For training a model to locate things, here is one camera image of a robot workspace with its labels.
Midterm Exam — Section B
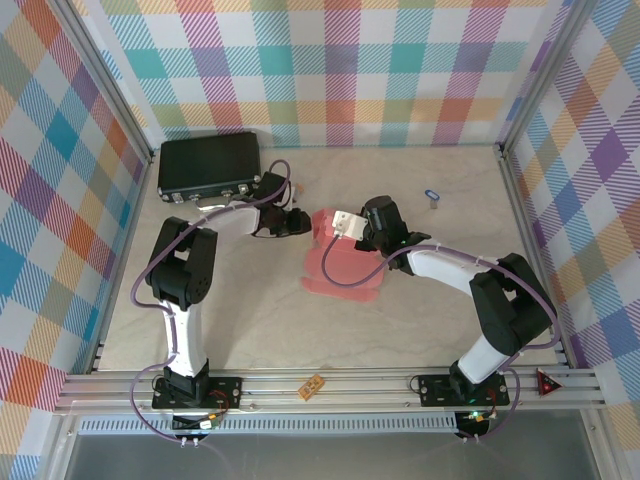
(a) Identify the aluminium frame post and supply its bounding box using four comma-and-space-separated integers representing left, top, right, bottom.
497, 0, 601, 151
49, 0, 154, 164

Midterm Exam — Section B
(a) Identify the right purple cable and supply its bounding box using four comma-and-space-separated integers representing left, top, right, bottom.
322, 234, 559, 444

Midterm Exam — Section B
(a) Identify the black briefcase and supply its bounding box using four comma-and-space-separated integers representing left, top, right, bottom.
157, 131, 265, 211

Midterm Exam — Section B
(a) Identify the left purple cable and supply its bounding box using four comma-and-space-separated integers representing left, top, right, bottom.
130, 158, 294, 444

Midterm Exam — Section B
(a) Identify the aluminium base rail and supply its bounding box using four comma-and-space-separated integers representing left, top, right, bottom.
54, 368, 609, 414

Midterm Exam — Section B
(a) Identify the aluminium side rail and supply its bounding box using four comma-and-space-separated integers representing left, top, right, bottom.
89, 149, 154, 374
499, 144, 576, 369

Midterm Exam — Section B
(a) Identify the grey metal panel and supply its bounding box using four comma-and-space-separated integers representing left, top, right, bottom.
64, 433, 601, 480

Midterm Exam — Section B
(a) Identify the black electronics board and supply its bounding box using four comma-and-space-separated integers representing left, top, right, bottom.
172, 413, 221, 432
457, 409, 494, 436

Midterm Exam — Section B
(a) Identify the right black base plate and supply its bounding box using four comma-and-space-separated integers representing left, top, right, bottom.
417, 372, 511, 407

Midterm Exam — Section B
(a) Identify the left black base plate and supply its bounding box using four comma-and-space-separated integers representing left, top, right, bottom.
151, 375, 244, 411

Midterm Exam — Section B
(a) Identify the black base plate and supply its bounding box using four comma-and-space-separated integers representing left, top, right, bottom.
417, 372, 511, 407
151, 375, 244, 411

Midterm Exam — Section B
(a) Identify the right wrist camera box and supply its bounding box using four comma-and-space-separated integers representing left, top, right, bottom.
330, 209, 370, 241

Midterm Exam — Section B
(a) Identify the orange patterned box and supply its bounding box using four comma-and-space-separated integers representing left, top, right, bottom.
296, 374, 326, 401

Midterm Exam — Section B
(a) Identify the purple cable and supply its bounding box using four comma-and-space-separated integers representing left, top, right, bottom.
130, 158, 294, 444
322, 234, 559, 444

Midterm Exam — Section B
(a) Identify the red triangular button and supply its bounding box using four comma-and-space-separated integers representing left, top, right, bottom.
536, 367, 563, 399

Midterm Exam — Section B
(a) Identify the slotted grey cable duct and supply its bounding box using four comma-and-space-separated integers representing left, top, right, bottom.
77, 417, 459, 435

